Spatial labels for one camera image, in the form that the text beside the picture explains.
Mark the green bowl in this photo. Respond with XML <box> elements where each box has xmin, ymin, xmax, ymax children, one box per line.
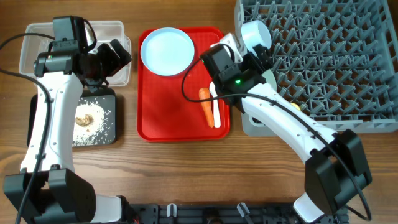
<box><xmin>262</xmin><ymin>69</ymin><xmax>277</xmax><ymax>91</ymax></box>

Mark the light blue bowl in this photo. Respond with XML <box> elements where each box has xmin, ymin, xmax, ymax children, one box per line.
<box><xmin>241</xmin><ymin>20</ymin><xmax>272</xmax><ymax>52</ymax></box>

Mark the orange carrot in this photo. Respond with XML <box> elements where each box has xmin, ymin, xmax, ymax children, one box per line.
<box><xmin>199</xmin><ymin>88</ymin><xmax>215</xmax><ymax>128</ymax></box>

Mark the yellow plastic cup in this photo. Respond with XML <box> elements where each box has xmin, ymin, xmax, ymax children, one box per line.
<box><xmin>290</xmin><ymin>103</ymin><xmax>302</xmax><ymax>111</ymax></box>

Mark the white plastic spoon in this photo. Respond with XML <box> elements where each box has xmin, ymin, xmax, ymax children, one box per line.
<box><xmin>209</xmin><ymin>82</ymin><xmax>221</xmax><ymax>128</ymax></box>

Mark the brown food scrap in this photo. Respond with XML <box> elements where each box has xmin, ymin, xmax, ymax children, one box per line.
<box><xmin>75</xmin><ymin>114</ymin><xmax>93</xmax><ymax>127</ymax></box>

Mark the white rice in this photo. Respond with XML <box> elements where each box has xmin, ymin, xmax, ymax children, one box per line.
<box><xmin>72</xmin><ymin>101</ymin><xmax>116</xmax><ymax>147</ymax></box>

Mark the light blue plate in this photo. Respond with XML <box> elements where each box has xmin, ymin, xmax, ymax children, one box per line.
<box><xmin>140</xmin><ymin>27</ymin><xmax>195</xmax><ymax>77</ymax></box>

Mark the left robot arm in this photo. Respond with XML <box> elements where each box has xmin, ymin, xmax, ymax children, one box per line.
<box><xmin>3</xmin><ymin>16</ymin><xmax>136</xmax><ymax>223</ymax></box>

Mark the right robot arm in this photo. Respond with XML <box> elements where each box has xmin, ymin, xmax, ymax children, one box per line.
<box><xmin>200</xmin><ymin>44</ymin><xmax>372</xmax><ymax>223</ymax></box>

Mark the clear plastic waste bin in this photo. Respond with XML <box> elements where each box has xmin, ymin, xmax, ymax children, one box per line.
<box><xmin>19</xmin><ymin>21</ymin><xmax>132</xmax><ymax>87</ymax></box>

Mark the black waste tray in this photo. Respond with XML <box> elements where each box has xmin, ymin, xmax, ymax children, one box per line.
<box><xmin>27</xmin><ymin>88</ymin><xmax>118</xmax><ymax>147</ymax></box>

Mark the grey dishwasher rack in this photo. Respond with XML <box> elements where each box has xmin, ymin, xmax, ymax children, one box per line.
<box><xmin>234</xmin><ymin>0</ymin><xmax>397</xmax><ymax>133</ymax></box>

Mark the red serving tray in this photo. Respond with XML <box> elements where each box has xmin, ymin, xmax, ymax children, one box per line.
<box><xmin>137</xmin><ymin>27</ymin><xmax>230</xmax><ymax>142</ymax></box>

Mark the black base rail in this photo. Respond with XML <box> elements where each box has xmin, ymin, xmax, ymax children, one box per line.
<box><xmin>130</xmin><ymin>202</ymin><xmax>349</xmax><ymax>224</ymax></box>

